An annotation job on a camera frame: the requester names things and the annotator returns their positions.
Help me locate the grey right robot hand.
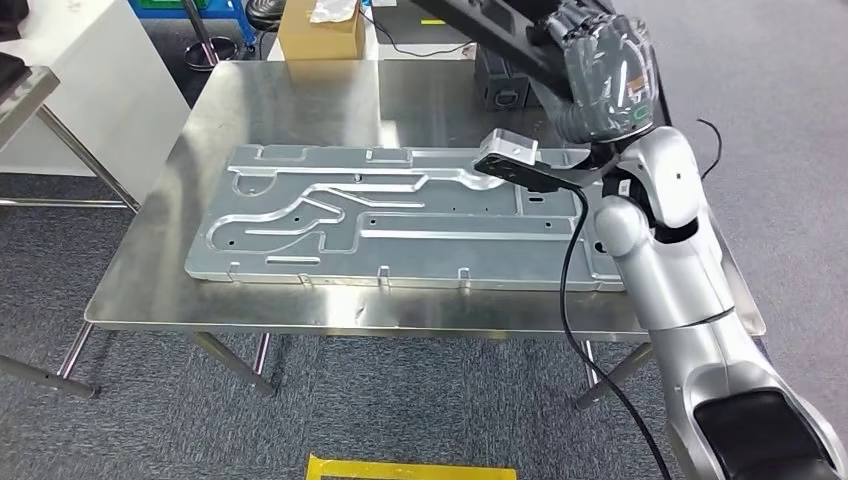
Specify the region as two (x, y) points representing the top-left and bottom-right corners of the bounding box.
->
(544, 0), (664, 146)

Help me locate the black plastic plate bracket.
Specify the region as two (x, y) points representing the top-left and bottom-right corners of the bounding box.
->
(0, 51), (28, 91)
(409, 0), (672, 127)

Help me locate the stainless steel workbench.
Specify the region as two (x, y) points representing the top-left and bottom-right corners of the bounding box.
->
(84, 58), (768, 413)
(0, 64), (142, 400)

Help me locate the black equipment case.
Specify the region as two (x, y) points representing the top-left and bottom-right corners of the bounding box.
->
(472, 44), (543, 113)

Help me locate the embossed aluminium plate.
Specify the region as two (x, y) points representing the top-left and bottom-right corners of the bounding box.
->
(183, 143), (628, 293)

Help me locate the white paper sheet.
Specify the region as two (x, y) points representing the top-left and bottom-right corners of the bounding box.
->
(309, 0), (363, 25)

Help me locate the cardboard box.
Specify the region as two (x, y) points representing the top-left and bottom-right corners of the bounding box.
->
(276, 0), (368, 62)

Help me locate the black round stool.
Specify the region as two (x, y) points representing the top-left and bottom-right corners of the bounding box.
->
(244, 0), (288, 34)

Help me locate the chrome stanchion with round base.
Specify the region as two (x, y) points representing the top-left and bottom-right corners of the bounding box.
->
(180, 0), (238, 73)

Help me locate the yellow floor tape square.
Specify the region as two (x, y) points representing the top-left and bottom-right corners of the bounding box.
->
(304, 453), (518, 480)

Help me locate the white cabinet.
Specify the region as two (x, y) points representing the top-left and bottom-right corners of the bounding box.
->
(0, 0), (193, 205)

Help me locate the dark object on cabinet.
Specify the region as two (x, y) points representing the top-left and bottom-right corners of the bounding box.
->
(0, 0), (32, 42)

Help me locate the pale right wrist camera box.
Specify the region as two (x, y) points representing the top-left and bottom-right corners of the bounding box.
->
(478, 129), (540, 167)

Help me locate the loose black cable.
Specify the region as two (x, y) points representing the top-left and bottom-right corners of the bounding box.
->
(695, 117), (724, 182)

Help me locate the black wrist camera mount bracket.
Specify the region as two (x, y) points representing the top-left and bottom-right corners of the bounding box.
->
(472, 146), (625, 195)

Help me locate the thin black floor cable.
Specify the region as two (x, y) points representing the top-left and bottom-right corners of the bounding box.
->
(359, 5), (478, 60)

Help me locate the black camera cable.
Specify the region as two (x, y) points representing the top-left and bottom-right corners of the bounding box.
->
(558, 187), (675, 480)

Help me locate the blue cart frame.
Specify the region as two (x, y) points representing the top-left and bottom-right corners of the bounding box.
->
(127, 0), (258, 49)

